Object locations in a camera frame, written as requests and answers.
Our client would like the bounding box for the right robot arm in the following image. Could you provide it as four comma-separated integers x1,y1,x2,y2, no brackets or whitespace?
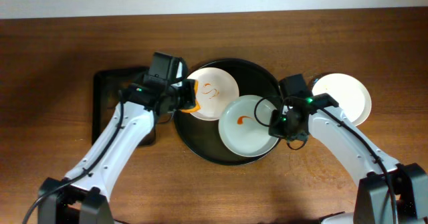
268,74,427,223

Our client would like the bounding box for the white plate red smear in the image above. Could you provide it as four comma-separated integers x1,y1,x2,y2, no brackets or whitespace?
312,73,372,126

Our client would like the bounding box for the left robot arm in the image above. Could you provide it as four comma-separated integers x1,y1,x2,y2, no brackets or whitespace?
23,52,199,223

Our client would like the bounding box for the round black tray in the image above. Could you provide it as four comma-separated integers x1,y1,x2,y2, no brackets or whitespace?
174,58,280,166

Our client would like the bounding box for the black rectangular tray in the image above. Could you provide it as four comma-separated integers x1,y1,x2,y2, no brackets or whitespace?
92,66,148,144

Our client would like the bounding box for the orange green sponge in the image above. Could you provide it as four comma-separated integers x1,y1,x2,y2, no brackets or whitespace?
179,79,201,113

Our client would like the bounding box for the light grey plate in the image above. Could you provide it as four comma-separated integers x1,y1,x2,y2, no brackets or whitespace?
218,95,279,157

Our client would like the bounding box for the white plate squiggle stain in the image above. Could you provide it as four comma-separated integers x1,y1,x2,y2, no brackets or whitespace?
187,68,239,121

